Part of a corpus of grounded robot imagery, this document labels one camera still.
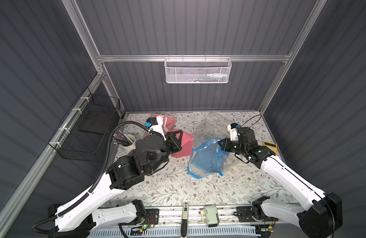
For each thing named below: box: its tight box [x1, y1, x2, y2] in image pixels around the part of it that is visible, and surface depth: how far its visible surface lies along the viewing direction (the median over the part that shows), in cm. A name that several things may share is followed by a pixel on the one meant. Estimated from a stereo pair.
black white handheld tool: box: [180, 202, 189, 238], surface depth 70 cm
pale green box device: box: [203, 203, 220, 228], surface depth 71 cm
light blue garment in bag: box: [192, 140, 230, 174], surface depth 91 cm
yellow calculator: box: [262, 140, 279, 156], surface depth 101 cm
